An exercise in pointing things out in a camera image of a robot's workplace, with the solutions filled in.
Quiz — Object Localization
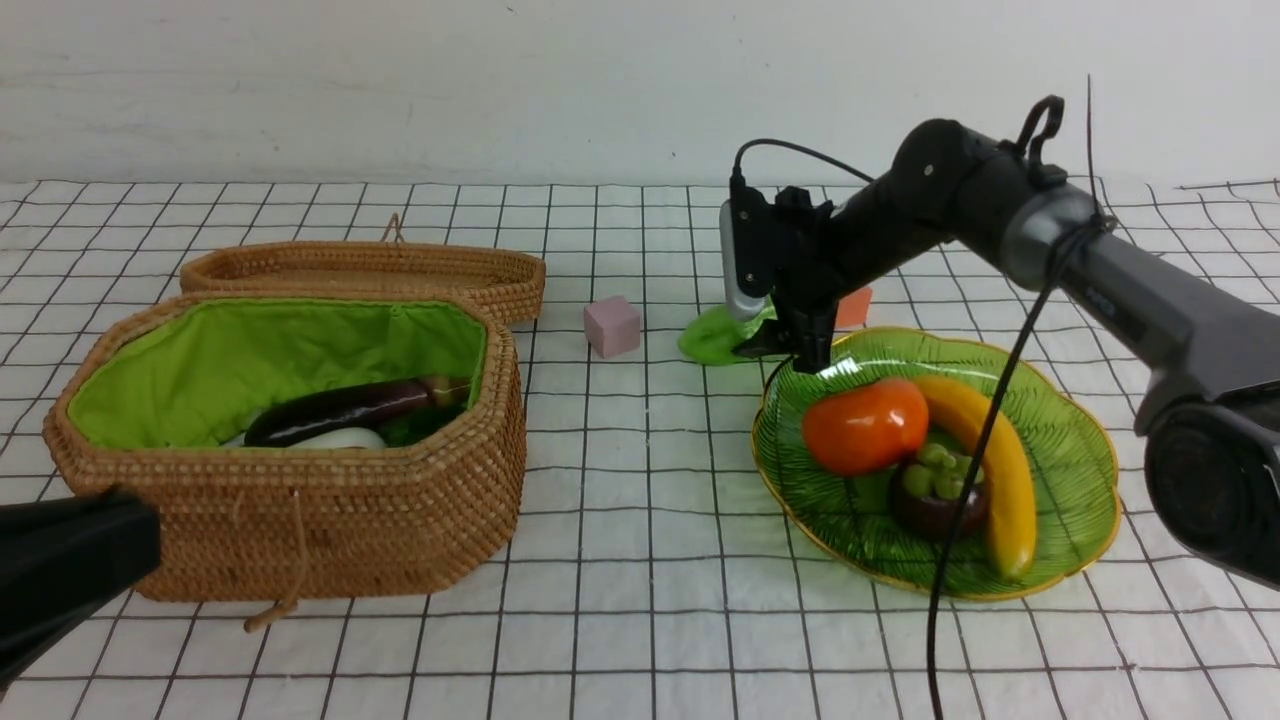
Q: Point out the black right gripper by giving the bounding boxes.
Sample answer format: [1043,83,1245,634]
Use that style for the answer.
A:
[735,184,950,375]

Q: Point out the green bitter gourd toy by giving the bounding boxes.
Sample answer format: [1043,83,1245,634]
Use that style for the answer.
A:
[677,300,777,366]

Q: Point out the orange persimmon toy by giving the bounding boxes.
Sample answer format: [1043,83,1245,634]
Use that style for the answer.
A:
[801,378,931,477]

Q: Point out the dark purple mangosteen toy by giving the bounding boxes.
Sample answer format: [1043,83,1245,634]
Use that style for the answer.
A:
[888,442,989,543]

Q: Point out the yellow banana toy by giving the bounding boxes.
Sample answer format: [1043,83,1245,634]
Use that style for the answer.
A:
[913,375,1037,582]

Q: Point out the green leaf glass plate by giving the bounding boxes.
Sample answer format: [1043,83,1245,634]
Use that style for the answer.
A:
[751,327,1123,602]

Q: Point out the purple eggplant toy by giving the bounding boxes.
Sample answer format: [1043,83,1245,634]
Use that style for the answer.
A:
[243,375,471,448]

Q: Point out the white radish toy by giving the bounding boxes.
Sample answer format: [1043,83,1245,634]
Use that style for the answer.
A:
[225,405,471,451]

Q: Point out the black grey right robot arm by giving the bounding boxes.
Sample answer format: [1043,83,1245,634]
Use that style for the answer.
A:
[719,95,1279,587]

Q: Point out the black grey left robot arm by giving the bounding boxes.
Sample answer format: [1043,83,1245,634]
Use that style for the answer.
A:
[1,487,161,689]

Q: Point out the orange foam cube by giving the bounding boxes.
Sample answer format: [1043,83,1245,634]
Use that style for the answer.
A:
[835,287,873,333]

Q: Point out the pink foam cube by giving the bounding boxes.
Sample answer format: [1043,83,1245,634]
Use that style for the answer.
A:
[582,295,644,359]

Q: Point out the woven rattan basket lid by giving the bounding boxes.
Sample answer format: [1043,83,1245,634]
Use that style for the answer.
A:
[179,215,547,325]

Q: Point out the woven rattan basket green lining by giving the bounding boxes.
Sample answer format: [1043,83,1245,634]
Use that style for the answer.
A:
[42,292,527,633]

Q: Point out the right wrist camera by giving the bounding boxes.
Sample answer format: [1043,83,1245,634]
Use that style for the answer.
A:
[719,167,774,323]

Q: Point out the black right camera cable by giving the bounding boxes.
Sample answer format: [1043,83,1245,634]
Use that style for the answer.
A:
[730,76,1119,720]

